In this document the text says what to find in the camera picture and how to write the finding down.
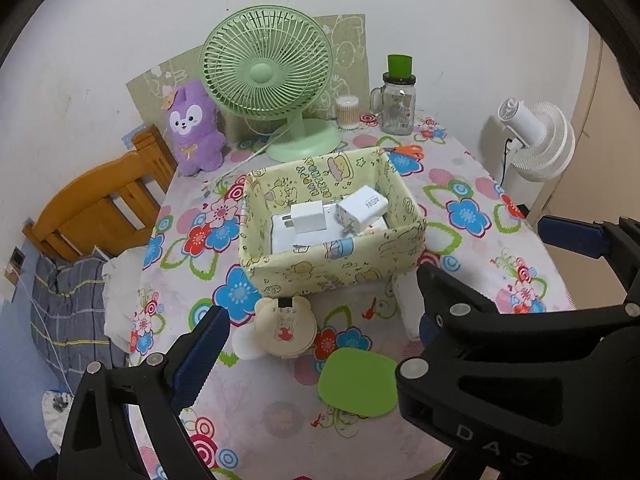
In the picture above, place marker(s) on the yellow patterned storage box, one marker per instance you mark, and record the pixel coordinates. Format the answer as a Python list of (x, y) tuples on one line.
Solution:
[(320, 272)]

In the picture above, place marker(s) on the beige wooden door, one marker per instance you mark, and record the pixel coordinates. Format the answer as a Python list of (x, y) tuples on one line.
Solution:
[(600, 110)]

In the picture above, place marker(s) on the purple plush toy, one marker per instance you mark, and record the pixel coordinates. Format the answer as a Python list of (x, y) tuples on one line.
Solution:
[(195, 155)]

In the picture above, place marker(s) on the green desk fan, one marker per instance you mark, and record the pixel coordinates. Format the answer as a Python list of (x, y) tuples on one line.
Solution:
[(300, 145)]

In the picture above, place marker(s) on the white object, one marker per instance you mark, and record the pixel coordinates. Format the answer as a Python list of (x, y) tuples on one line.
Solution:
[(407, 300)]

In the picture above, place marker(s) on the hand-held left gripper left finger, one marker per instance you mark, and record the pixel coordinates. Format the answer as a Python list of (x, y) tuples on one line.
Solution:
[(200, 355)]

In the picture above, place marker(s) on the cotton swab container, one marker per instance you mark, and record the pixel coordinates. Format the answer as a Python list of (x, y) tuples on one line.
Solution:
[(347, 115)]

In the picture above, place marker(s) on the wall socket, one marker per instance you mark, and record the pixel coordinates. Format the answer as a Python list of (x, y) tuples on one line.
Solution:
[(16, 259)]

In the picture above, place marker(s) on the green round pad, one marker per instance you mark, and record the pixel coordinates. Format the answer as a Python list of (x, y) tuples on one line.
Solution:
[(357, 382)]

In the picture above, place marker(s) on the blue patterned paper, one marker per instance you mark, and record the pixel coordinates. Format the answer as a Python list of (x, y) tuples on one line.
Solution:
[(135, 136)]

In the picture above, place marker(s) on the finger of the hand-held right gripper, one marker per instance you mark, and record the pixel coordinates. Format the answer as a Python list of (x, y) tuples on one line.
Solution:
[(570, 236), (475, 335)]

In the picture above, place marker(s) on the white printed cloth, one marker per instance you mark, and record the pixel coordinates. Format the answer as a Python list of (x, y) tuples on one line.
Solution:
[(57, 410)]

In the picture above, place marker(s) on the wooden bed headboard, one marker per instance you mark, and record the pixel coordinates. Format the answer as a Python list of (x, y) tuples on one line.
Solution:
[(100, 200)]

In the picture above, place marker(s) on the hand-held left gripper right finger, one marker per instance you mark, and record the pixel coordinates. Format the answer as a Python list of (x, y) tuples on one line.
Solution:
[(427, 329)]

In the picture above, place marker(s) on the glass mug jar green lid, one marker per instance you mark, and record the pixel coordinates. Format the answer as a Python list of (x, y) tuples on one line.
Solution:
[(397, 115)]

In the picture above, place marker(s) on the grey plaid blanket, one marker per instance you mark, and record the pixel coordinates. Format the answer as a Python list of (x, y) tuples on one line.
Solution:
[(65, 310)]

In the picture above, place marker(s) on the white pillow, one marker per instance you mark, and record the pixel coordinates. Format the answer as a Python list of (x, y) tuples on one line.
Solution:
[(120, 300)]

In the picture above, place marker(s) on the green patterned wall sheet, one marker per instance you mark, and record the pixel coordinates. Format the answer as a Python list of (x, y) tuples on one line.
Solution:
[(350, 50)]

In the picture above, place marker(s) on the white standing fan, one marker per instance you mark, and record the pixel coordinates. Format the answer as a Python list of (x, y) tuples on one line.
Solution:
[(545, 135)]

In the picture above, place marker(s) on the floral tablecloth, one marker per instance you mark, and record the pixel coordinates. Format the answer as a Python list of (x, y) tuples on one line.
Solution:
[(450, 260)]

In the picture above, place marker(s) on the beige bear shaped case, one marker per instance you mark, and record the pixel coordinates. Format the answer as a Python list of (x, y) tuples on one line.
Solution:
[(283, 332)]

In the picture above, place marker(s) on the white oval case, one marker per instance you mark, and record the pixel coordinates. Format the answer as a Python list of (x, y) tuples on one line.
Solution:
[(244, 347)]

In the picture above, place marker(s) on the white charger plug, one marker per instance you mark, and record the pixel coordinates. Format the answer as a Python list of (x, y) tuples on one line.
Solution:
[(310, 220), (362, 207)]

